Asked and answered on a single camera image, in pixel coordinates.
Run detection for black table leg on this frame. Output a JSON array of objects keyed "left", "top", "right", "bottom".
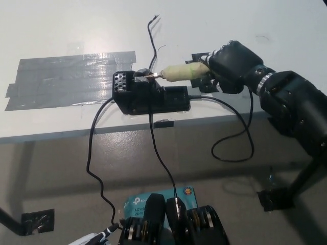
[
  {"left": 288, "top": 153, "right": 327, "bottom": 202},
  {"left": 0, "top": 208, "right": 26, "bottom": 237}
]

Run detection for tape-wrapped soldering iron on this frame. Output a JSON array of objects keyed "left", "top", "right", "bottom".
[{"left": 143, "top": 63, "right": 211, "bottom": 83}]

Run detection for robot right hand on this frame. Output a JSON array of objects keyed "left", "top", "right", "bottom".
[{"left": 199, "top": 40, "right": 275, "bottom": 94}]

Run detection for small black tape strip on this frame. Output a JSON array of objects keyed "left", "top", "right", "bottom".
[{"left": 154, "top": 119, "right": 174, "bottom": 128}]

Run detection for black soldering station base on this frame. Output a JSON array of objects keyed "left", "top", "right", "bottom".
[{"left": 112, "top": 68, "right": 191, "bottom": 117}]

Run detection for black soldering iron cable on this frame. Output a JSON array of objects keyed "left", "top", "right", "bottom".
[{"left": 189, "top": 86, "right": 255, "bottom": 163}]

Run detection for black square plastic tray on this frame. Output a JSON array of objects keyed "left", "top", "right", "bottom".
[{"left": 185, "top": 52, "right": 223, "bottom": 94}]

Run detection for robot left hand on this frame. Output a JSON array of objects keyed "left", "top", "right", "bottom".
[{"left": 67, "top": 222, "right": 120, "bottom": 245}]

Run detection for black robot torso blocks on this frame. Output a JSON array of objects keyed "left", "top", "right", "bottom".
[{"left": 118, "top": 193, "right": 229, "bottom": 245}]

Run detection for thin black wire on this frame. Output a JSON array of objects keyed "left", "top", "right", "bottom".
[{"left": 147, "top": 14, "right": 181, "bottom": 217}]

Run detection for grey duct tape patch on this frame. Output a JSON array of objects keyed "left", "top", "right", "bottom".
[{"left": 4, "top": 51, "right": 136, "bottom": 112}]

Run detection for thick black power cable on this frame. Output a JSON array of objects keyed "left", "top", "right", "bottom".
[{"left": 86, "top": 99, "right": 124, "bottom": 229}]

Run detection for black floor tape patch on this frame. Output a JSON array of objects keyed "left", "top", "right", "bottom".
[
  {"left": 21, "top": 208, "right": 55, "bottom": 236},
  {"left": 257, "top": 187, "right": 296, "bottom": 212}
]

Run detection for teal tp-link box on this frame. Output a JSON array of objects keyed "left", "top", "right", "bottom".
[{"left": 123, "top": 186, "right": 199, "bottom": 230}]

